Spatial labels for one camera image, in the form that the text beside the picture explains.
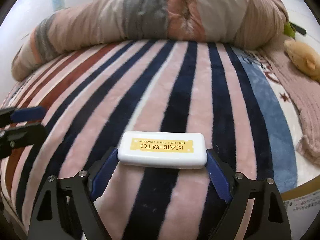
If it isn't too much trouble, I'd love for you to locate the rolled striped duvet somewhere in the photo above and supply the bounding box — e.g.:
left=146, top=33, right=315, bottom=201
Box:
left=11, top=0, right=289, bottom=81

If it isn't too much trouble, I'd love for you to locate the white Kato-Kato case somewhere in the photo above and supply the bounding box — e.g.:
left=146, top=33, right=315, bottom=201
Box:
left=118, top=131, right=207, bottom=169

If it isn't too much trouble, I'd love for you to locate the white bed headboard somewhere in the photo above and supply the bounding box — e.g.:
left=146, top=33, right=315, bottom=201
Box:
left=281, top=0, right=319, bottom=53

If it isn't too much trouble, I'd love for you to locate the brown cardboard box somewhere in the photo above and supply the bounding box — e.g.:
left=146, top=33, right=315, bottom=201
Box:
left=281, top=177, right=319, bottom=239

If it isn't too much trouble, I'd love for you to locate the pink ribbed pillow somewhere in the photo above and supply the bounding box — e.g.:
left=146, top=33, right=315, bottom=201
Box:
left=259, top=34, right=319, bottom=166

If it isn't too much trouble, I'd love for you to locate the striped fleece blanket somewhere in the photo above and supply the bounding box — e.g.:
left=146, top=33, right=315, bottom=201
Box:
left=1, top=41, right=319, bottom=239

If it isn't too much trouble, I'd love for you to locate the green plush toy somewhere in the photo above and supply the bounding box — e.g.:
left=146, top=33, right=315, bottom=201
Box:
left=283, top=22, right=296, bottom=39

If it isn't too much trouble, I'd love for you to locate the tan plush toy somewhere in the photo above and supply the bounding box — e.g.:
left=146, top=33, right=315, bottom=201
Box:
left=284, top=40, right=320, bottom=82

